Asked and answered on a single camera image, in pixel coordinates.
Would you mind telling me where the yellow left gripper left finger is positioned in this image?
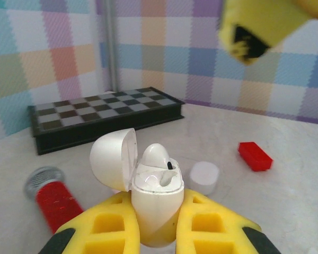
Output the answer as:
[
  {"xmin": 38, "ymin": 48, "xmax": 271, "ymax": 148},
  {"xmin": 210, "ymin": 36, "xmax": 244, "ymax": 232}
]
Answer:
[{"xmin": 38, "ymin": 192, "xmax": 142, "ymax": 254}]

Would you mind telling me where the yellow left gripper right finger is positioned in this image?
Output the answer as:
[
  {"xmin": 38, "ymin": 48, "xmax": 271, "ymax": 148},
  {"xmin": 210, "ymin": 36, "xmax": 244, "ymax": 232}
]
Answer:
[{"xmin": 174, "ymin": 188, "xmax": 281, "ymax": 254}]

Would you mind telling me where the white earbud charging case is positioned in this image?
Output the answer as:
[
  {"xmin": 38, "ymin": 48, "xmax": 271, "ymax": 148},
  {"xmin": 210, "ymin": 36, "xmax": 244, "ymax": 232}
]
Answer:
[{"xmin": 89, "ymin": 128, "xmax": 186, "ymax": 248}]

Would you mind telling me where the white round puck case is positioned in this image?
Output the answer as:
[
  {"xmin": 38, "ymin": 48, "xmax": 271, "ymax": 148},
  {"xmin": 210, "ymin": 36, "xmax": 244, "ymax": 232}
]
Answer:
[{"xmin": 188, "ymin": 161, "xmax": 220, "ymax": 196}]

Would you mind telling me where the white wireless earbud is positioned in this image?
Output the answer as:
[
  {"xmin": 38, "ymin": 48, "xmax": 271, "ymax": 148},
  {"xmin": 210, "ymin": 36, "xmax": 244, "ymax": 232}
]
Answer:
[{"xmin": 140, "ymin": 142, "xmax": 175, "ymax": 170}]

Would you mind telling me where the red plastic block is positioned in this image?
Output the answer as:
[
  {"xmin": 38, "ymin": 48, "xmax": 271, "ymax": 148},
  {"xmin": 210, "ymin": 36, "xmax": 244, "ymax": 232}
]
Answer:
[{"xmin": 237, "ymin": 141, "xmax": 273, "ymax": 173}]

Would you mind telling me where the black folding chess board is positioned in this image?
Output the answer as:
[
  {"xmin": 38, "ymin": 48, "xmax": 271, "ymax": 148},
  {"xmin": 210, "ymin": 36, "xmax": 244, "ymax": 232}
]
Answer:
[{"xmin": 28, "ymin": 86, "xmax": 186, "ymax": 156}]

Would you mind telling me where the aluminium right corner post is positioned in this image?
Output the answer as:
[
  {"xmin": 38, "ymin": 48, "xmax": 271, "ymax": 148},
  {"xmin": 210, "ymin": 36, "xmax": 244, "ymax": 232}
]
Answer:
[{"xmin": 105, "ymin": 0, "xmax": 120, "ymax": 92}]

